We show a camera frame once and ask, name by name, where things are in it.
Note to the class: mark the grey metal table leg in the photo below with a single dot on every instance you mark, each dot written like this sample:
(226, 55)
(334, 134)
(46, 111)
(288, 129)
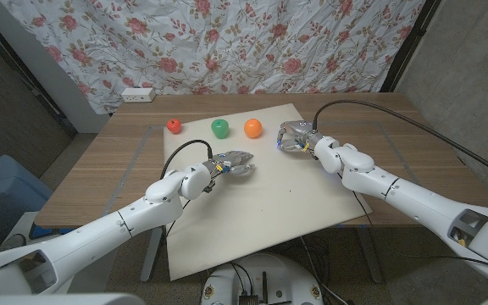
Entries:
(371, 258)
(151, 258)

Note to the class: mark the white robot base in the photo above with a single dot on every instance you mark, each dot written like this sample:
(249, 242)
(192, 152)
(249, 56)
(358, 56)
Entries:
(227, 279)

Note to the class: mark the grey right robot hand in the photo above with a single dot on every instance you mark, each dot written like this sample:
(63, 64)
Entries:
(301, 133)

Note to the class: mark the blue storage bin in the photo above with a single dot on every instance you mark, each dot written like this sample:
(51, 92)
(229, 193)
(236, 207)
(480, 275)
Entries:
(7, 190)

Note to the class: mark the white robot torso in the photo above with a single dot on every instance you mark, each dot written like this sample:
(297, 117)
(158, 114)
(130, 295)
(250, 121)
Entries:
(57, 300)

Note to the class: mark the white power strip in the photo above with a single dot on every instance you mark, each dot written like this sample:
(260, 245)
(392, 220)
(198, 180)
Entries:
(138, 95)

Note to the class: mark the cream foam board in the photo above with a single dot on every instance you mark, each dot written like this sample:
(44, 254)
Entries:
(269, 199)

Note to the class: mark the orange ball toy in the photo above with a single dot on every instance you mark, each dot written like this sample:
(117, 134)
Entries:
(253, 128)

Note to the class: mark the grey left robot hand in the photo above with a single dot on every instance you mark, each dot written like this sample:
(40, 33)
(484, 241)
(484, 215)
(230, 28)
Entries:
(227, 163)

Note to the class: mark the black backdrop stand pole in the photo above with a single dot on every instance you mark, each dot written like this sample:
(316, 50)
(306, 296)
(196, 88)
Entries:
(409, 42)
(23, 80)

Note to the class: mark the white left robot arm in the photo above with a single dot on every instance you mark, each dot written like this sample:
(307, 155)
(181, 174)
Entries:
(100, 233)

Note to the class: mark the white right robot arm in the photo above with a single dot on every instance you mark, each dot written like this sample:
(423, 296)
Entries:
(417, 203)

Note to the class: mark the grey sneaker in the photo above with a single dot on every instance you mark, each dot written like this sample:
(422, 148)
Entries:
(13, 243)

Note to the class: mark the floral backdrop cloth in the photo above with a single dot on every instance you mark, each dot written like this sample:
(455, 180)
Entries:
(227, 42)

